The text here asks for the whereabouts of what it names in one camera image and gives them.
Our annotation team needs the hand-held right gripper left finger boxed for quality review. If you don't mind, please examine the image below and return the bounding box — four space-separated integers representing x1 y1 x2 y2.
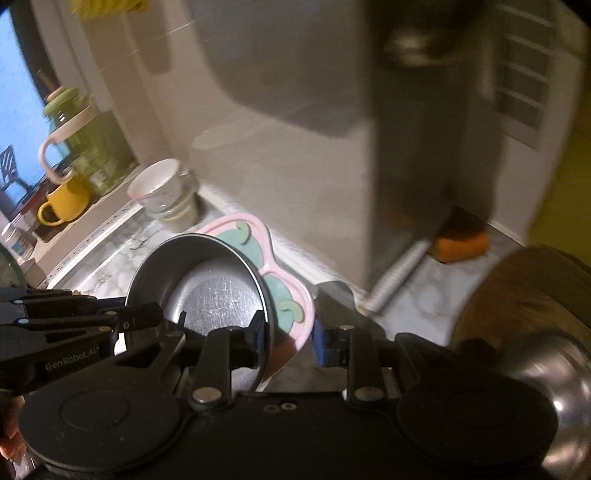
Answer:
115 323 269 413

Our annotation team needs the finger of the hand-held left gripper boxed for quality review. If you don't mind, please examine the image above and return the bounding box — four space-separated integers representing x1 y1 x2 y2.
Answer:
18 302 165 335
0 288 127 317

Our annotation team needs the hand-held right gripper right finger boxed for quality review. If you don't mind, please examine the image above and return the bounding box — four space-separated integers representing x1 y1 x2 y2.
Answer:
313 322 416 413

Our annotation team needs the steel bowl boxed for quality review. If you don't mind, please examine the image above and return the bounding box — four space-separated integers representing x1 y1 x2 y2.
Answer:
124 234 279 393

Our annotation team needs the pink heart-shaped plate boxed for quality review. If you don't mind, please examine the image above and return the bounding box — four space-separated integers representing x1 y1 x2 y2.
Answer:
196 213 317 376

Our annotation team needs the person's left hand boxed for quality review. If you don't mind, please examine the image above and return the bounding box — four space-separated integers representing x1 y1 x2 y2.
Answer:
0 394 27 462

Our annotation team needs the white bottle with blue label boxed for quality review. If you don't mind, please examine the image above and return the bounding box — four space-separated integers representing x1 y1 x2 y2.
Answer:
0 224 38 260

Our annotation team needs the dark jar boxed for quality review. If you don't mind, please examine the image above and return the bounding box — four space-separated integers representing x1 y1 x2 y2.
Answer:
13 203 52 241

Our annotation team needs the yellow mug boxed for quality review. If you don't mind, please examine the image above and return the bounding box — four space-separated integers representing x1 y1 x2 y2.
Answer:
37 178 93 227

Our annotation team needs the clear glass bowl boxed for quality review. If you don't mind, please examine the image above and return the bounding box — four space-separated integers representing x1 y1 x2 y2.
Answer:
152 171 201 234

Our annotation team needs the white patterned cup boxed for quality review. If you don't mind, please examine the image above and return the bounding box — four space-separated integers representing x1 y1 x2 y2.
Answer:
128 158 184 214

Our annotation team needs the black slotted spatula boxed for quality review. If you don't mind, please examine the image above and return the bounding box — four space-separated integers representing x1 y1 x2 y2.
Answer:
0 144 34 200

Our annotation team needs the green glass jug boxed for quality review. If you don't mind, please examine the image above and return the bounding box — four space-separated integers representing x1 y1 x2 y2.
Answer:
39 85 140 195

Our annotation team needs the orange sponge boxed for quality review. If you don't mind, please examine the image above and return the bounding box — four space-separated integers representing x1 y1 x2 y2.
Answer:
427 207 489 264

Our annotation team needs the round wooden chopping block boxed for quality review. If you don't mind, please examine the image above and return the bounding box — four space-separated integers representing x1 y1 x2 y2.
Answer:
450 247 591 361

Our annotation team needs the window pane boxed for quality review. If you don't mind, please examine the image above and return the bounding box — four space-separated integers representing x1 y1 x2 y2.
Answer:
0 14 52 217

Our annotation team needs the shiny steel basin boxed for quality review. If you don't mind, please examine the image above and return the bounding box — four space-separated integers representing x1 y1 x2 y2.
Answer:
498 327 591 477

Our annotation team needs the large yellow colander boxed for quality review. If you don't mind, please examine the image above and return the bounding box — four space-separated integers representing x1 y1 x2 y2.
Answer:
68 0 151 20

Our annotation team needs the yellow cutting board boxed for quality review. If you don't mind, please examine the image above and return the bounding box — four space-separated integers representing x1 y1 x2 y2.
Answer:
526 55 591 252

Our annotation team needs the white vent grille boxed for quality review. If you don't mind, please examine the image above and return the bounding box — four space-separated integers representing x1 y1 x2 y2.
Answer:
488 4 567 149

